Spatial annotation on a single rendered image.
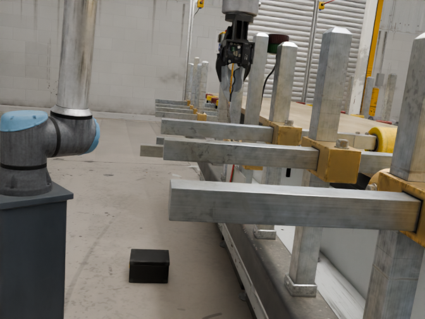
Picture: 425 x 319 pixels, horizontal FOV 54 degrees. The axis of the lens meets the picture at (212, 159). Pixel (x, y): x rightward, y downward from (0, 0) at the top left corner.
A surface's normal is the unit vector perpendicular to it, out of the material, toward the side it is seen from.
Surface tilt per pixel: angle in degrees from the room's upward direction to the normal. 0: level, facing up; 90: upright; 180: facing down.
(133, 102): 90
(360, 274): 90
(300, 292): 90
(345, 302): 0
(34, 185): 70
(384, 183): 90
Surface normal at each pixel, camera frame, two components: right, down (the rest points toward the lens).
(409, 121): -0.99, -0.07
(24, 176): 0.42, -0.13
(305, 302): 0.10, -0.97
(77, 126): 0.52, 0.31
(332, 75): 0.14, 0.21
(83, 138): 0.75, 0.29
